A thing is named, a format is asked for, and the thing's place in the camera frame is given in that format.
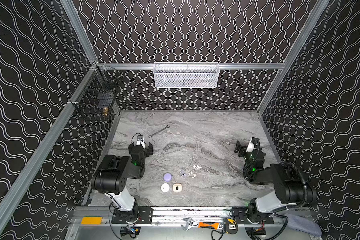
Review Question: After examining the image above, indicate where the beige earbud charging case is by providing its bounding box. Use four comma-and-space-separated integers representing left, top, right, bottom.
172, 183, 183, 193

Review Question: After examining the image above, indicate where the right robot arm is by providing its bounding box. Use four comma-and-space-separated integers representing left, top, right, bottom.
234, 137, 317, 224

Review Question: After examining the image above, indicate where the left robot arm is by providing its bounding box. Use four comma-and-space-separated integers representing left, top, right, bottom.
91, 141, 153, 225

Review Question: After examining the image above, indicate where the purple earbud case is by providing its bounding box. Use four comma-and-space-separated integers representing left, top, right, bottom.
163, 173, 173, 182

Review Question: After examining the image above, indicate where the white round earbud case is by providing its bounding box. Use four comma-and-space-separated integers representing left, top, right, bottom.
161, 183, 171, 193

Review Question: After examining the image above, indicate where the silver wrench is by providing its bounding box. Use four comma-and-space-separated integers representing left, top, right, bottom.
149, 125, 170, 138

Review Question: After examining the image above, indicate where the black tape measure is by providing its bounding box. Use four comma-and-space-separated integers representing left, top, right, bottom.
224, 218, 238, 235

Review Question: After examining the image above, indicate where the white mesh basket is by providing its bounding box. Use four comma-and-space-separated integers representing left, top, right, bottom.
153, 62, 220, 89

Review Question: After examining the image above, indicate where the grey cloth pad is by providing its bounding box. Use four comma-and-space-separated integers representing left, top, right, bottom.
284, 214, 322, 237

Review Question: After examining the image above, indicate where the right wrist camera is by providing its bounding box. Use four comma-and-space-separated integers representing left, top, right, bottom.
246, 137, 257, 152

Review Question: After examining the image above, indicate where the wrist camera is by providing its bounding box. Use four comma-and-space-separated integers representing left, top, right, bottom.
136, 135, 146, 149
246, 137, 257, 152

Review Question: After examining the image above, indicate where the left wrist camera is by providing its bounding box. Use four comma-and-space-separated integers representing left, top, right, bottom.
136, 135, 146, 149

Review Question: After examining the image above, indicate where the black wire basket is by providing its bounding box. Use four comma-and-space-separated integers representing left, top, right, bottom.
74, 69, 125, 122

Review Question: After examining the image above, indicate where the adjustable wrench orange handle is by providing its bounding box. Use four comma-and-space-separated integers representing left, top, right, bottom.
181, 218, 224, 231

